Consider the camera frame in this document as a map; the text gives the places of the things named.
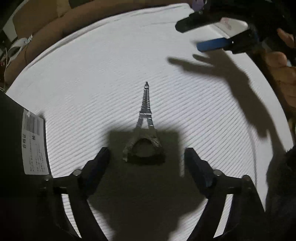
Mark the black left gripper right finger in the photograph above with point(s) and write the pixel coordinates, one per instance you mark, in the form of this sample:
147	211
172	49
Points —
207	180

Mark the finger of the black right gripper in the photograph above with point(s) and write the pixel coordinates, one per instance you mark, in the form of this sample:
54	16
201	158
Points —
211	45
196	20

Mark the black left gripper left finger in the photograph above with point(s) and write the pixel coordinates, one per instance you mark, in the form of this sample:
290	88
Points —
85	181

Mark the person right hand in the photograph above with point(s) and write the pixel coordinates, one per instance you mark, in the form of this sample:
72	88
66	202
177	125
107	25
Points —
283	79

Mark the white plastic bin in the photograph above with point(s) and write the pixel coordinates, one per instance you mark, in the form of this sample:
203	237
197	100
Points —
226	28

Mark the black storage box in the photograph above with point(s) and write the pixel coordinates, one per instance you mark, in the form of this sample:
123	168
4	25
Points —
24	210

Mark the metal Eiffel tower model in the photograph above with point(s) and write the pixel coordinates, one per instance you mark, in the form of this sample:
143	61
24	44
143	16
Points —
144	131

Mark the brown sofa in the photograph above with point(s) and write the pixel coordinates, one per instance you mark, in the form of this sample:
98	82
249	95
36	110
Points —
46	30

